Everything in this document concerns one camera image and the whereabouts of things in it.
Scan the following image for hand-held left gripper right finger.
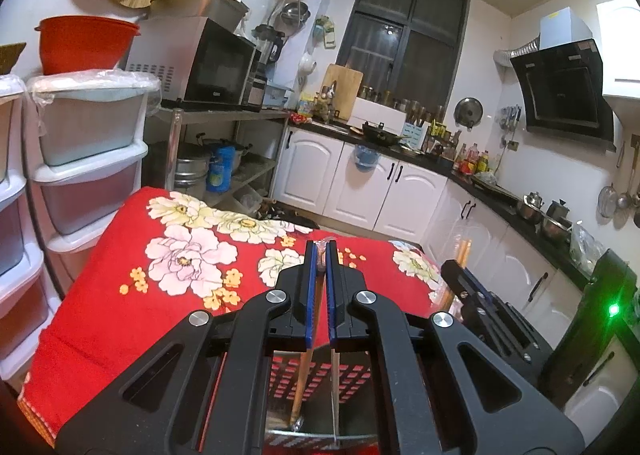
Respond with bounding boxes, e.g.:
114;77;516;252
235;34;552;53
326;240;584;455

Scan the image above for red plastic basin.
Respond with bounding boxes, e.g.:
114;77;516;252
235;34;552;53
34;16;142;77

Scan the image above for row of spice jars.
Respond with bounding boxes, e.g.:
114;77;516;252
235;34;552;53
359;84;447;122

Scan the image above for steel basin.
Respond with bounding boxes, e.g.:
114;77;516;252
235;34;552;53
148;0;250;34

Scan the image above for white kitchen cabinets with counter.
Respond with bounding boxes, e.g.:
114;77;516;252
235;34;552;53
272;119;640;436

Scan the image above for white box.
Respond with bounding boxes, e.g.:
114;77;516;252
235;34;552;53
352;98;409;136

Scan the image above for wooden chopstick pair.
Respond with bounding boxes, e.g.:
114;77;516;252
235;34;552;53
432;236;474;311
290;235;346;443

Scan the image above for blue packet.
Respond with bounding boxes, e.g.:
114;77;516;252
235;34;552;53
207;145;237;194

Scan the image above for microwave oven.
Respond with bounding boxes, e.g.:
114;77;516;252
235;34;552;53
123;18;262;109

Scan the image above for hanging steel colander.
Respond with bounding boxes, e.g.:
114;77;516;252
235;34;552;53
280;2;312;29

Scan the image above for metal shelf rack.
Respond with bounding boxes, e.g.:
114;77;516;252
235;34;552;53
149;106;292;217

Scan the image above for woven basket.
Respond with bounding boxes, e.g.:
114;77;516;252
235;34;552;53
0;42;27;77

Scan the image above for grey lattice utensil holder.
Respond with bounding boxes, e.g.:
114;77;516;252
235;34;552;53
262;347;383;455

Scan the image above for hanging steel ladle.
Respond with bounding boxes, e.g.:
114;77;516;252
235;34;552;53
617;135;640;228

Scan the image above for black blender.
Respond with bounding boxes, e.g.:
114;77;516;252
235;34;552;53
251;24;286;67

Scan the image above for steel pots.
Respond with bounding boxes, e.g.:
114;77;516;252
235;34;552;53
516;192;574;242

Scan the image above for blue knife holder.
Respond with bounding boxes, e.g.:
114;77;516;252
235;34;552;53
403;122;429;149

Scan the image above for wooden cutting board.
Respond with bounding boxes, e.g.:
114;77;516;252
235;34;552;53
320;64;365;122

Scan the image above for blue hanging bag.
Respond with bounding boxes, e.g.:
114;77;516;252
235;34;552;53
353;144;379;172

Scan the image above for steel steamer pot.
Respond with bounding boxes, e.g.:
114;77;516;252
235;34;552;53
174;134;209;192

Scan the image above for white plastic drawer unit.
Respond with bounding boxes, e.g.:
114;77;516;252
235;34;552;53
25;68;162;297
0;75;57;382

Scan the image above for hanging steel strainer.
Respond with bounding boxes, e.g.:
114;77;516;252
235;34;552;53
598;184;619;222

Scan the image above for red floral blanket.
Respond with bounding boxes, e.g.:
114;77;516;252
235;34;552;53
17;185;457;455

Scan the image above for black wok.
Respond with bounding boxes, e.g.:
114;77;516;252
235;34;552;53
360;121;409;144

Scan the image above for dark window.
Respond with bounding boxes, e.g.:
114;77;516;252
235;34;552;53
336;0;471;119

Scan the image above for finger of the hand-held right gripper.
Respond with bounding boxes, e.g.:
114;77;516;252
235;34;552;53
441;259;532;364
467;268;554;362

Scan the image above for black range hood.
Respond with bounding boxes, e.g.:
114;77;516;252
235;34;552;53
494;6;617;152

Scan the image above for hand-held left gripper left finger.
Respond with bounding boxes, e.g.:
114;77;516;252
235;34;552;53
54;240;319;455

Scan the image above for clear plastic bag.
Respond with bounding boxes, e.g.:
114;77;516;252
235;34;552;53
569;222;607;272

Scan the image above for row of condiment bottles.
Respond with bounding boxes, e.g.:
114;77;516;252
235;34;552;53
451;142;494;177

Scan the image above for hanging steel pot lid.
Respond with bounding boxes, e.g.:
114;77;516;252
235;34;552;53
453;97;485;129

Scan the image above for white wall cabinet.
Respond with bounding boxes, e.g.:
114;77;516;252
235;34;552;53
595;0;640;114

